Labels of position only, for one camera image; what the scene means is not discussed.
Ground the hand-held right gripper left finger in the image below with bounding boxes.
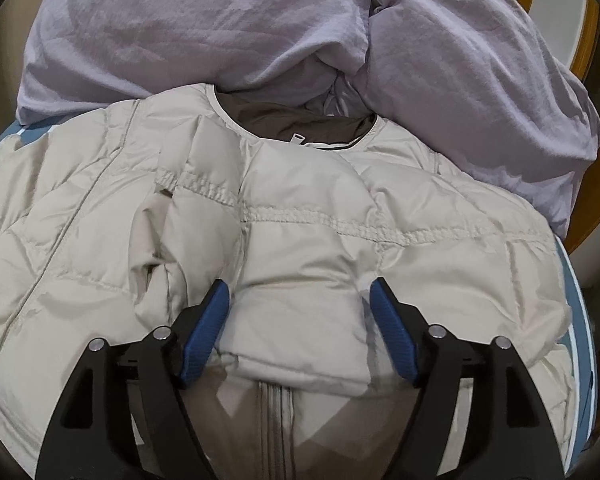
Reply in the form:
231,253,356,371
35,279,231,480

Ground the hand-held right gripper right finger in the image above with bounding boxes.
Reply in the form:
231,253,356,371
369,277,567,480

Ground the beige puffer jacket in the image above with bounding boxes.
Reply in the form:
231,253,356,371
0,83,579,480

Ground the blue white striped bed sheet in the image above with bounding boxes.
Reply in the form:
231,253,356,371
0,119,599,461

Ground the lavender pillow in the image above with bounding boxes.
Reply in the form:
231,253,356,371
325,0,600,239

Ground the lavender duvet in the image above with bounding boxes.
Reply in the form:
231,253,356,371
16,0,376,127

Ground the wooden bed frame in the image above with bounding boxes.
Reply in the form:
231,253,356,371
517,0,600,257

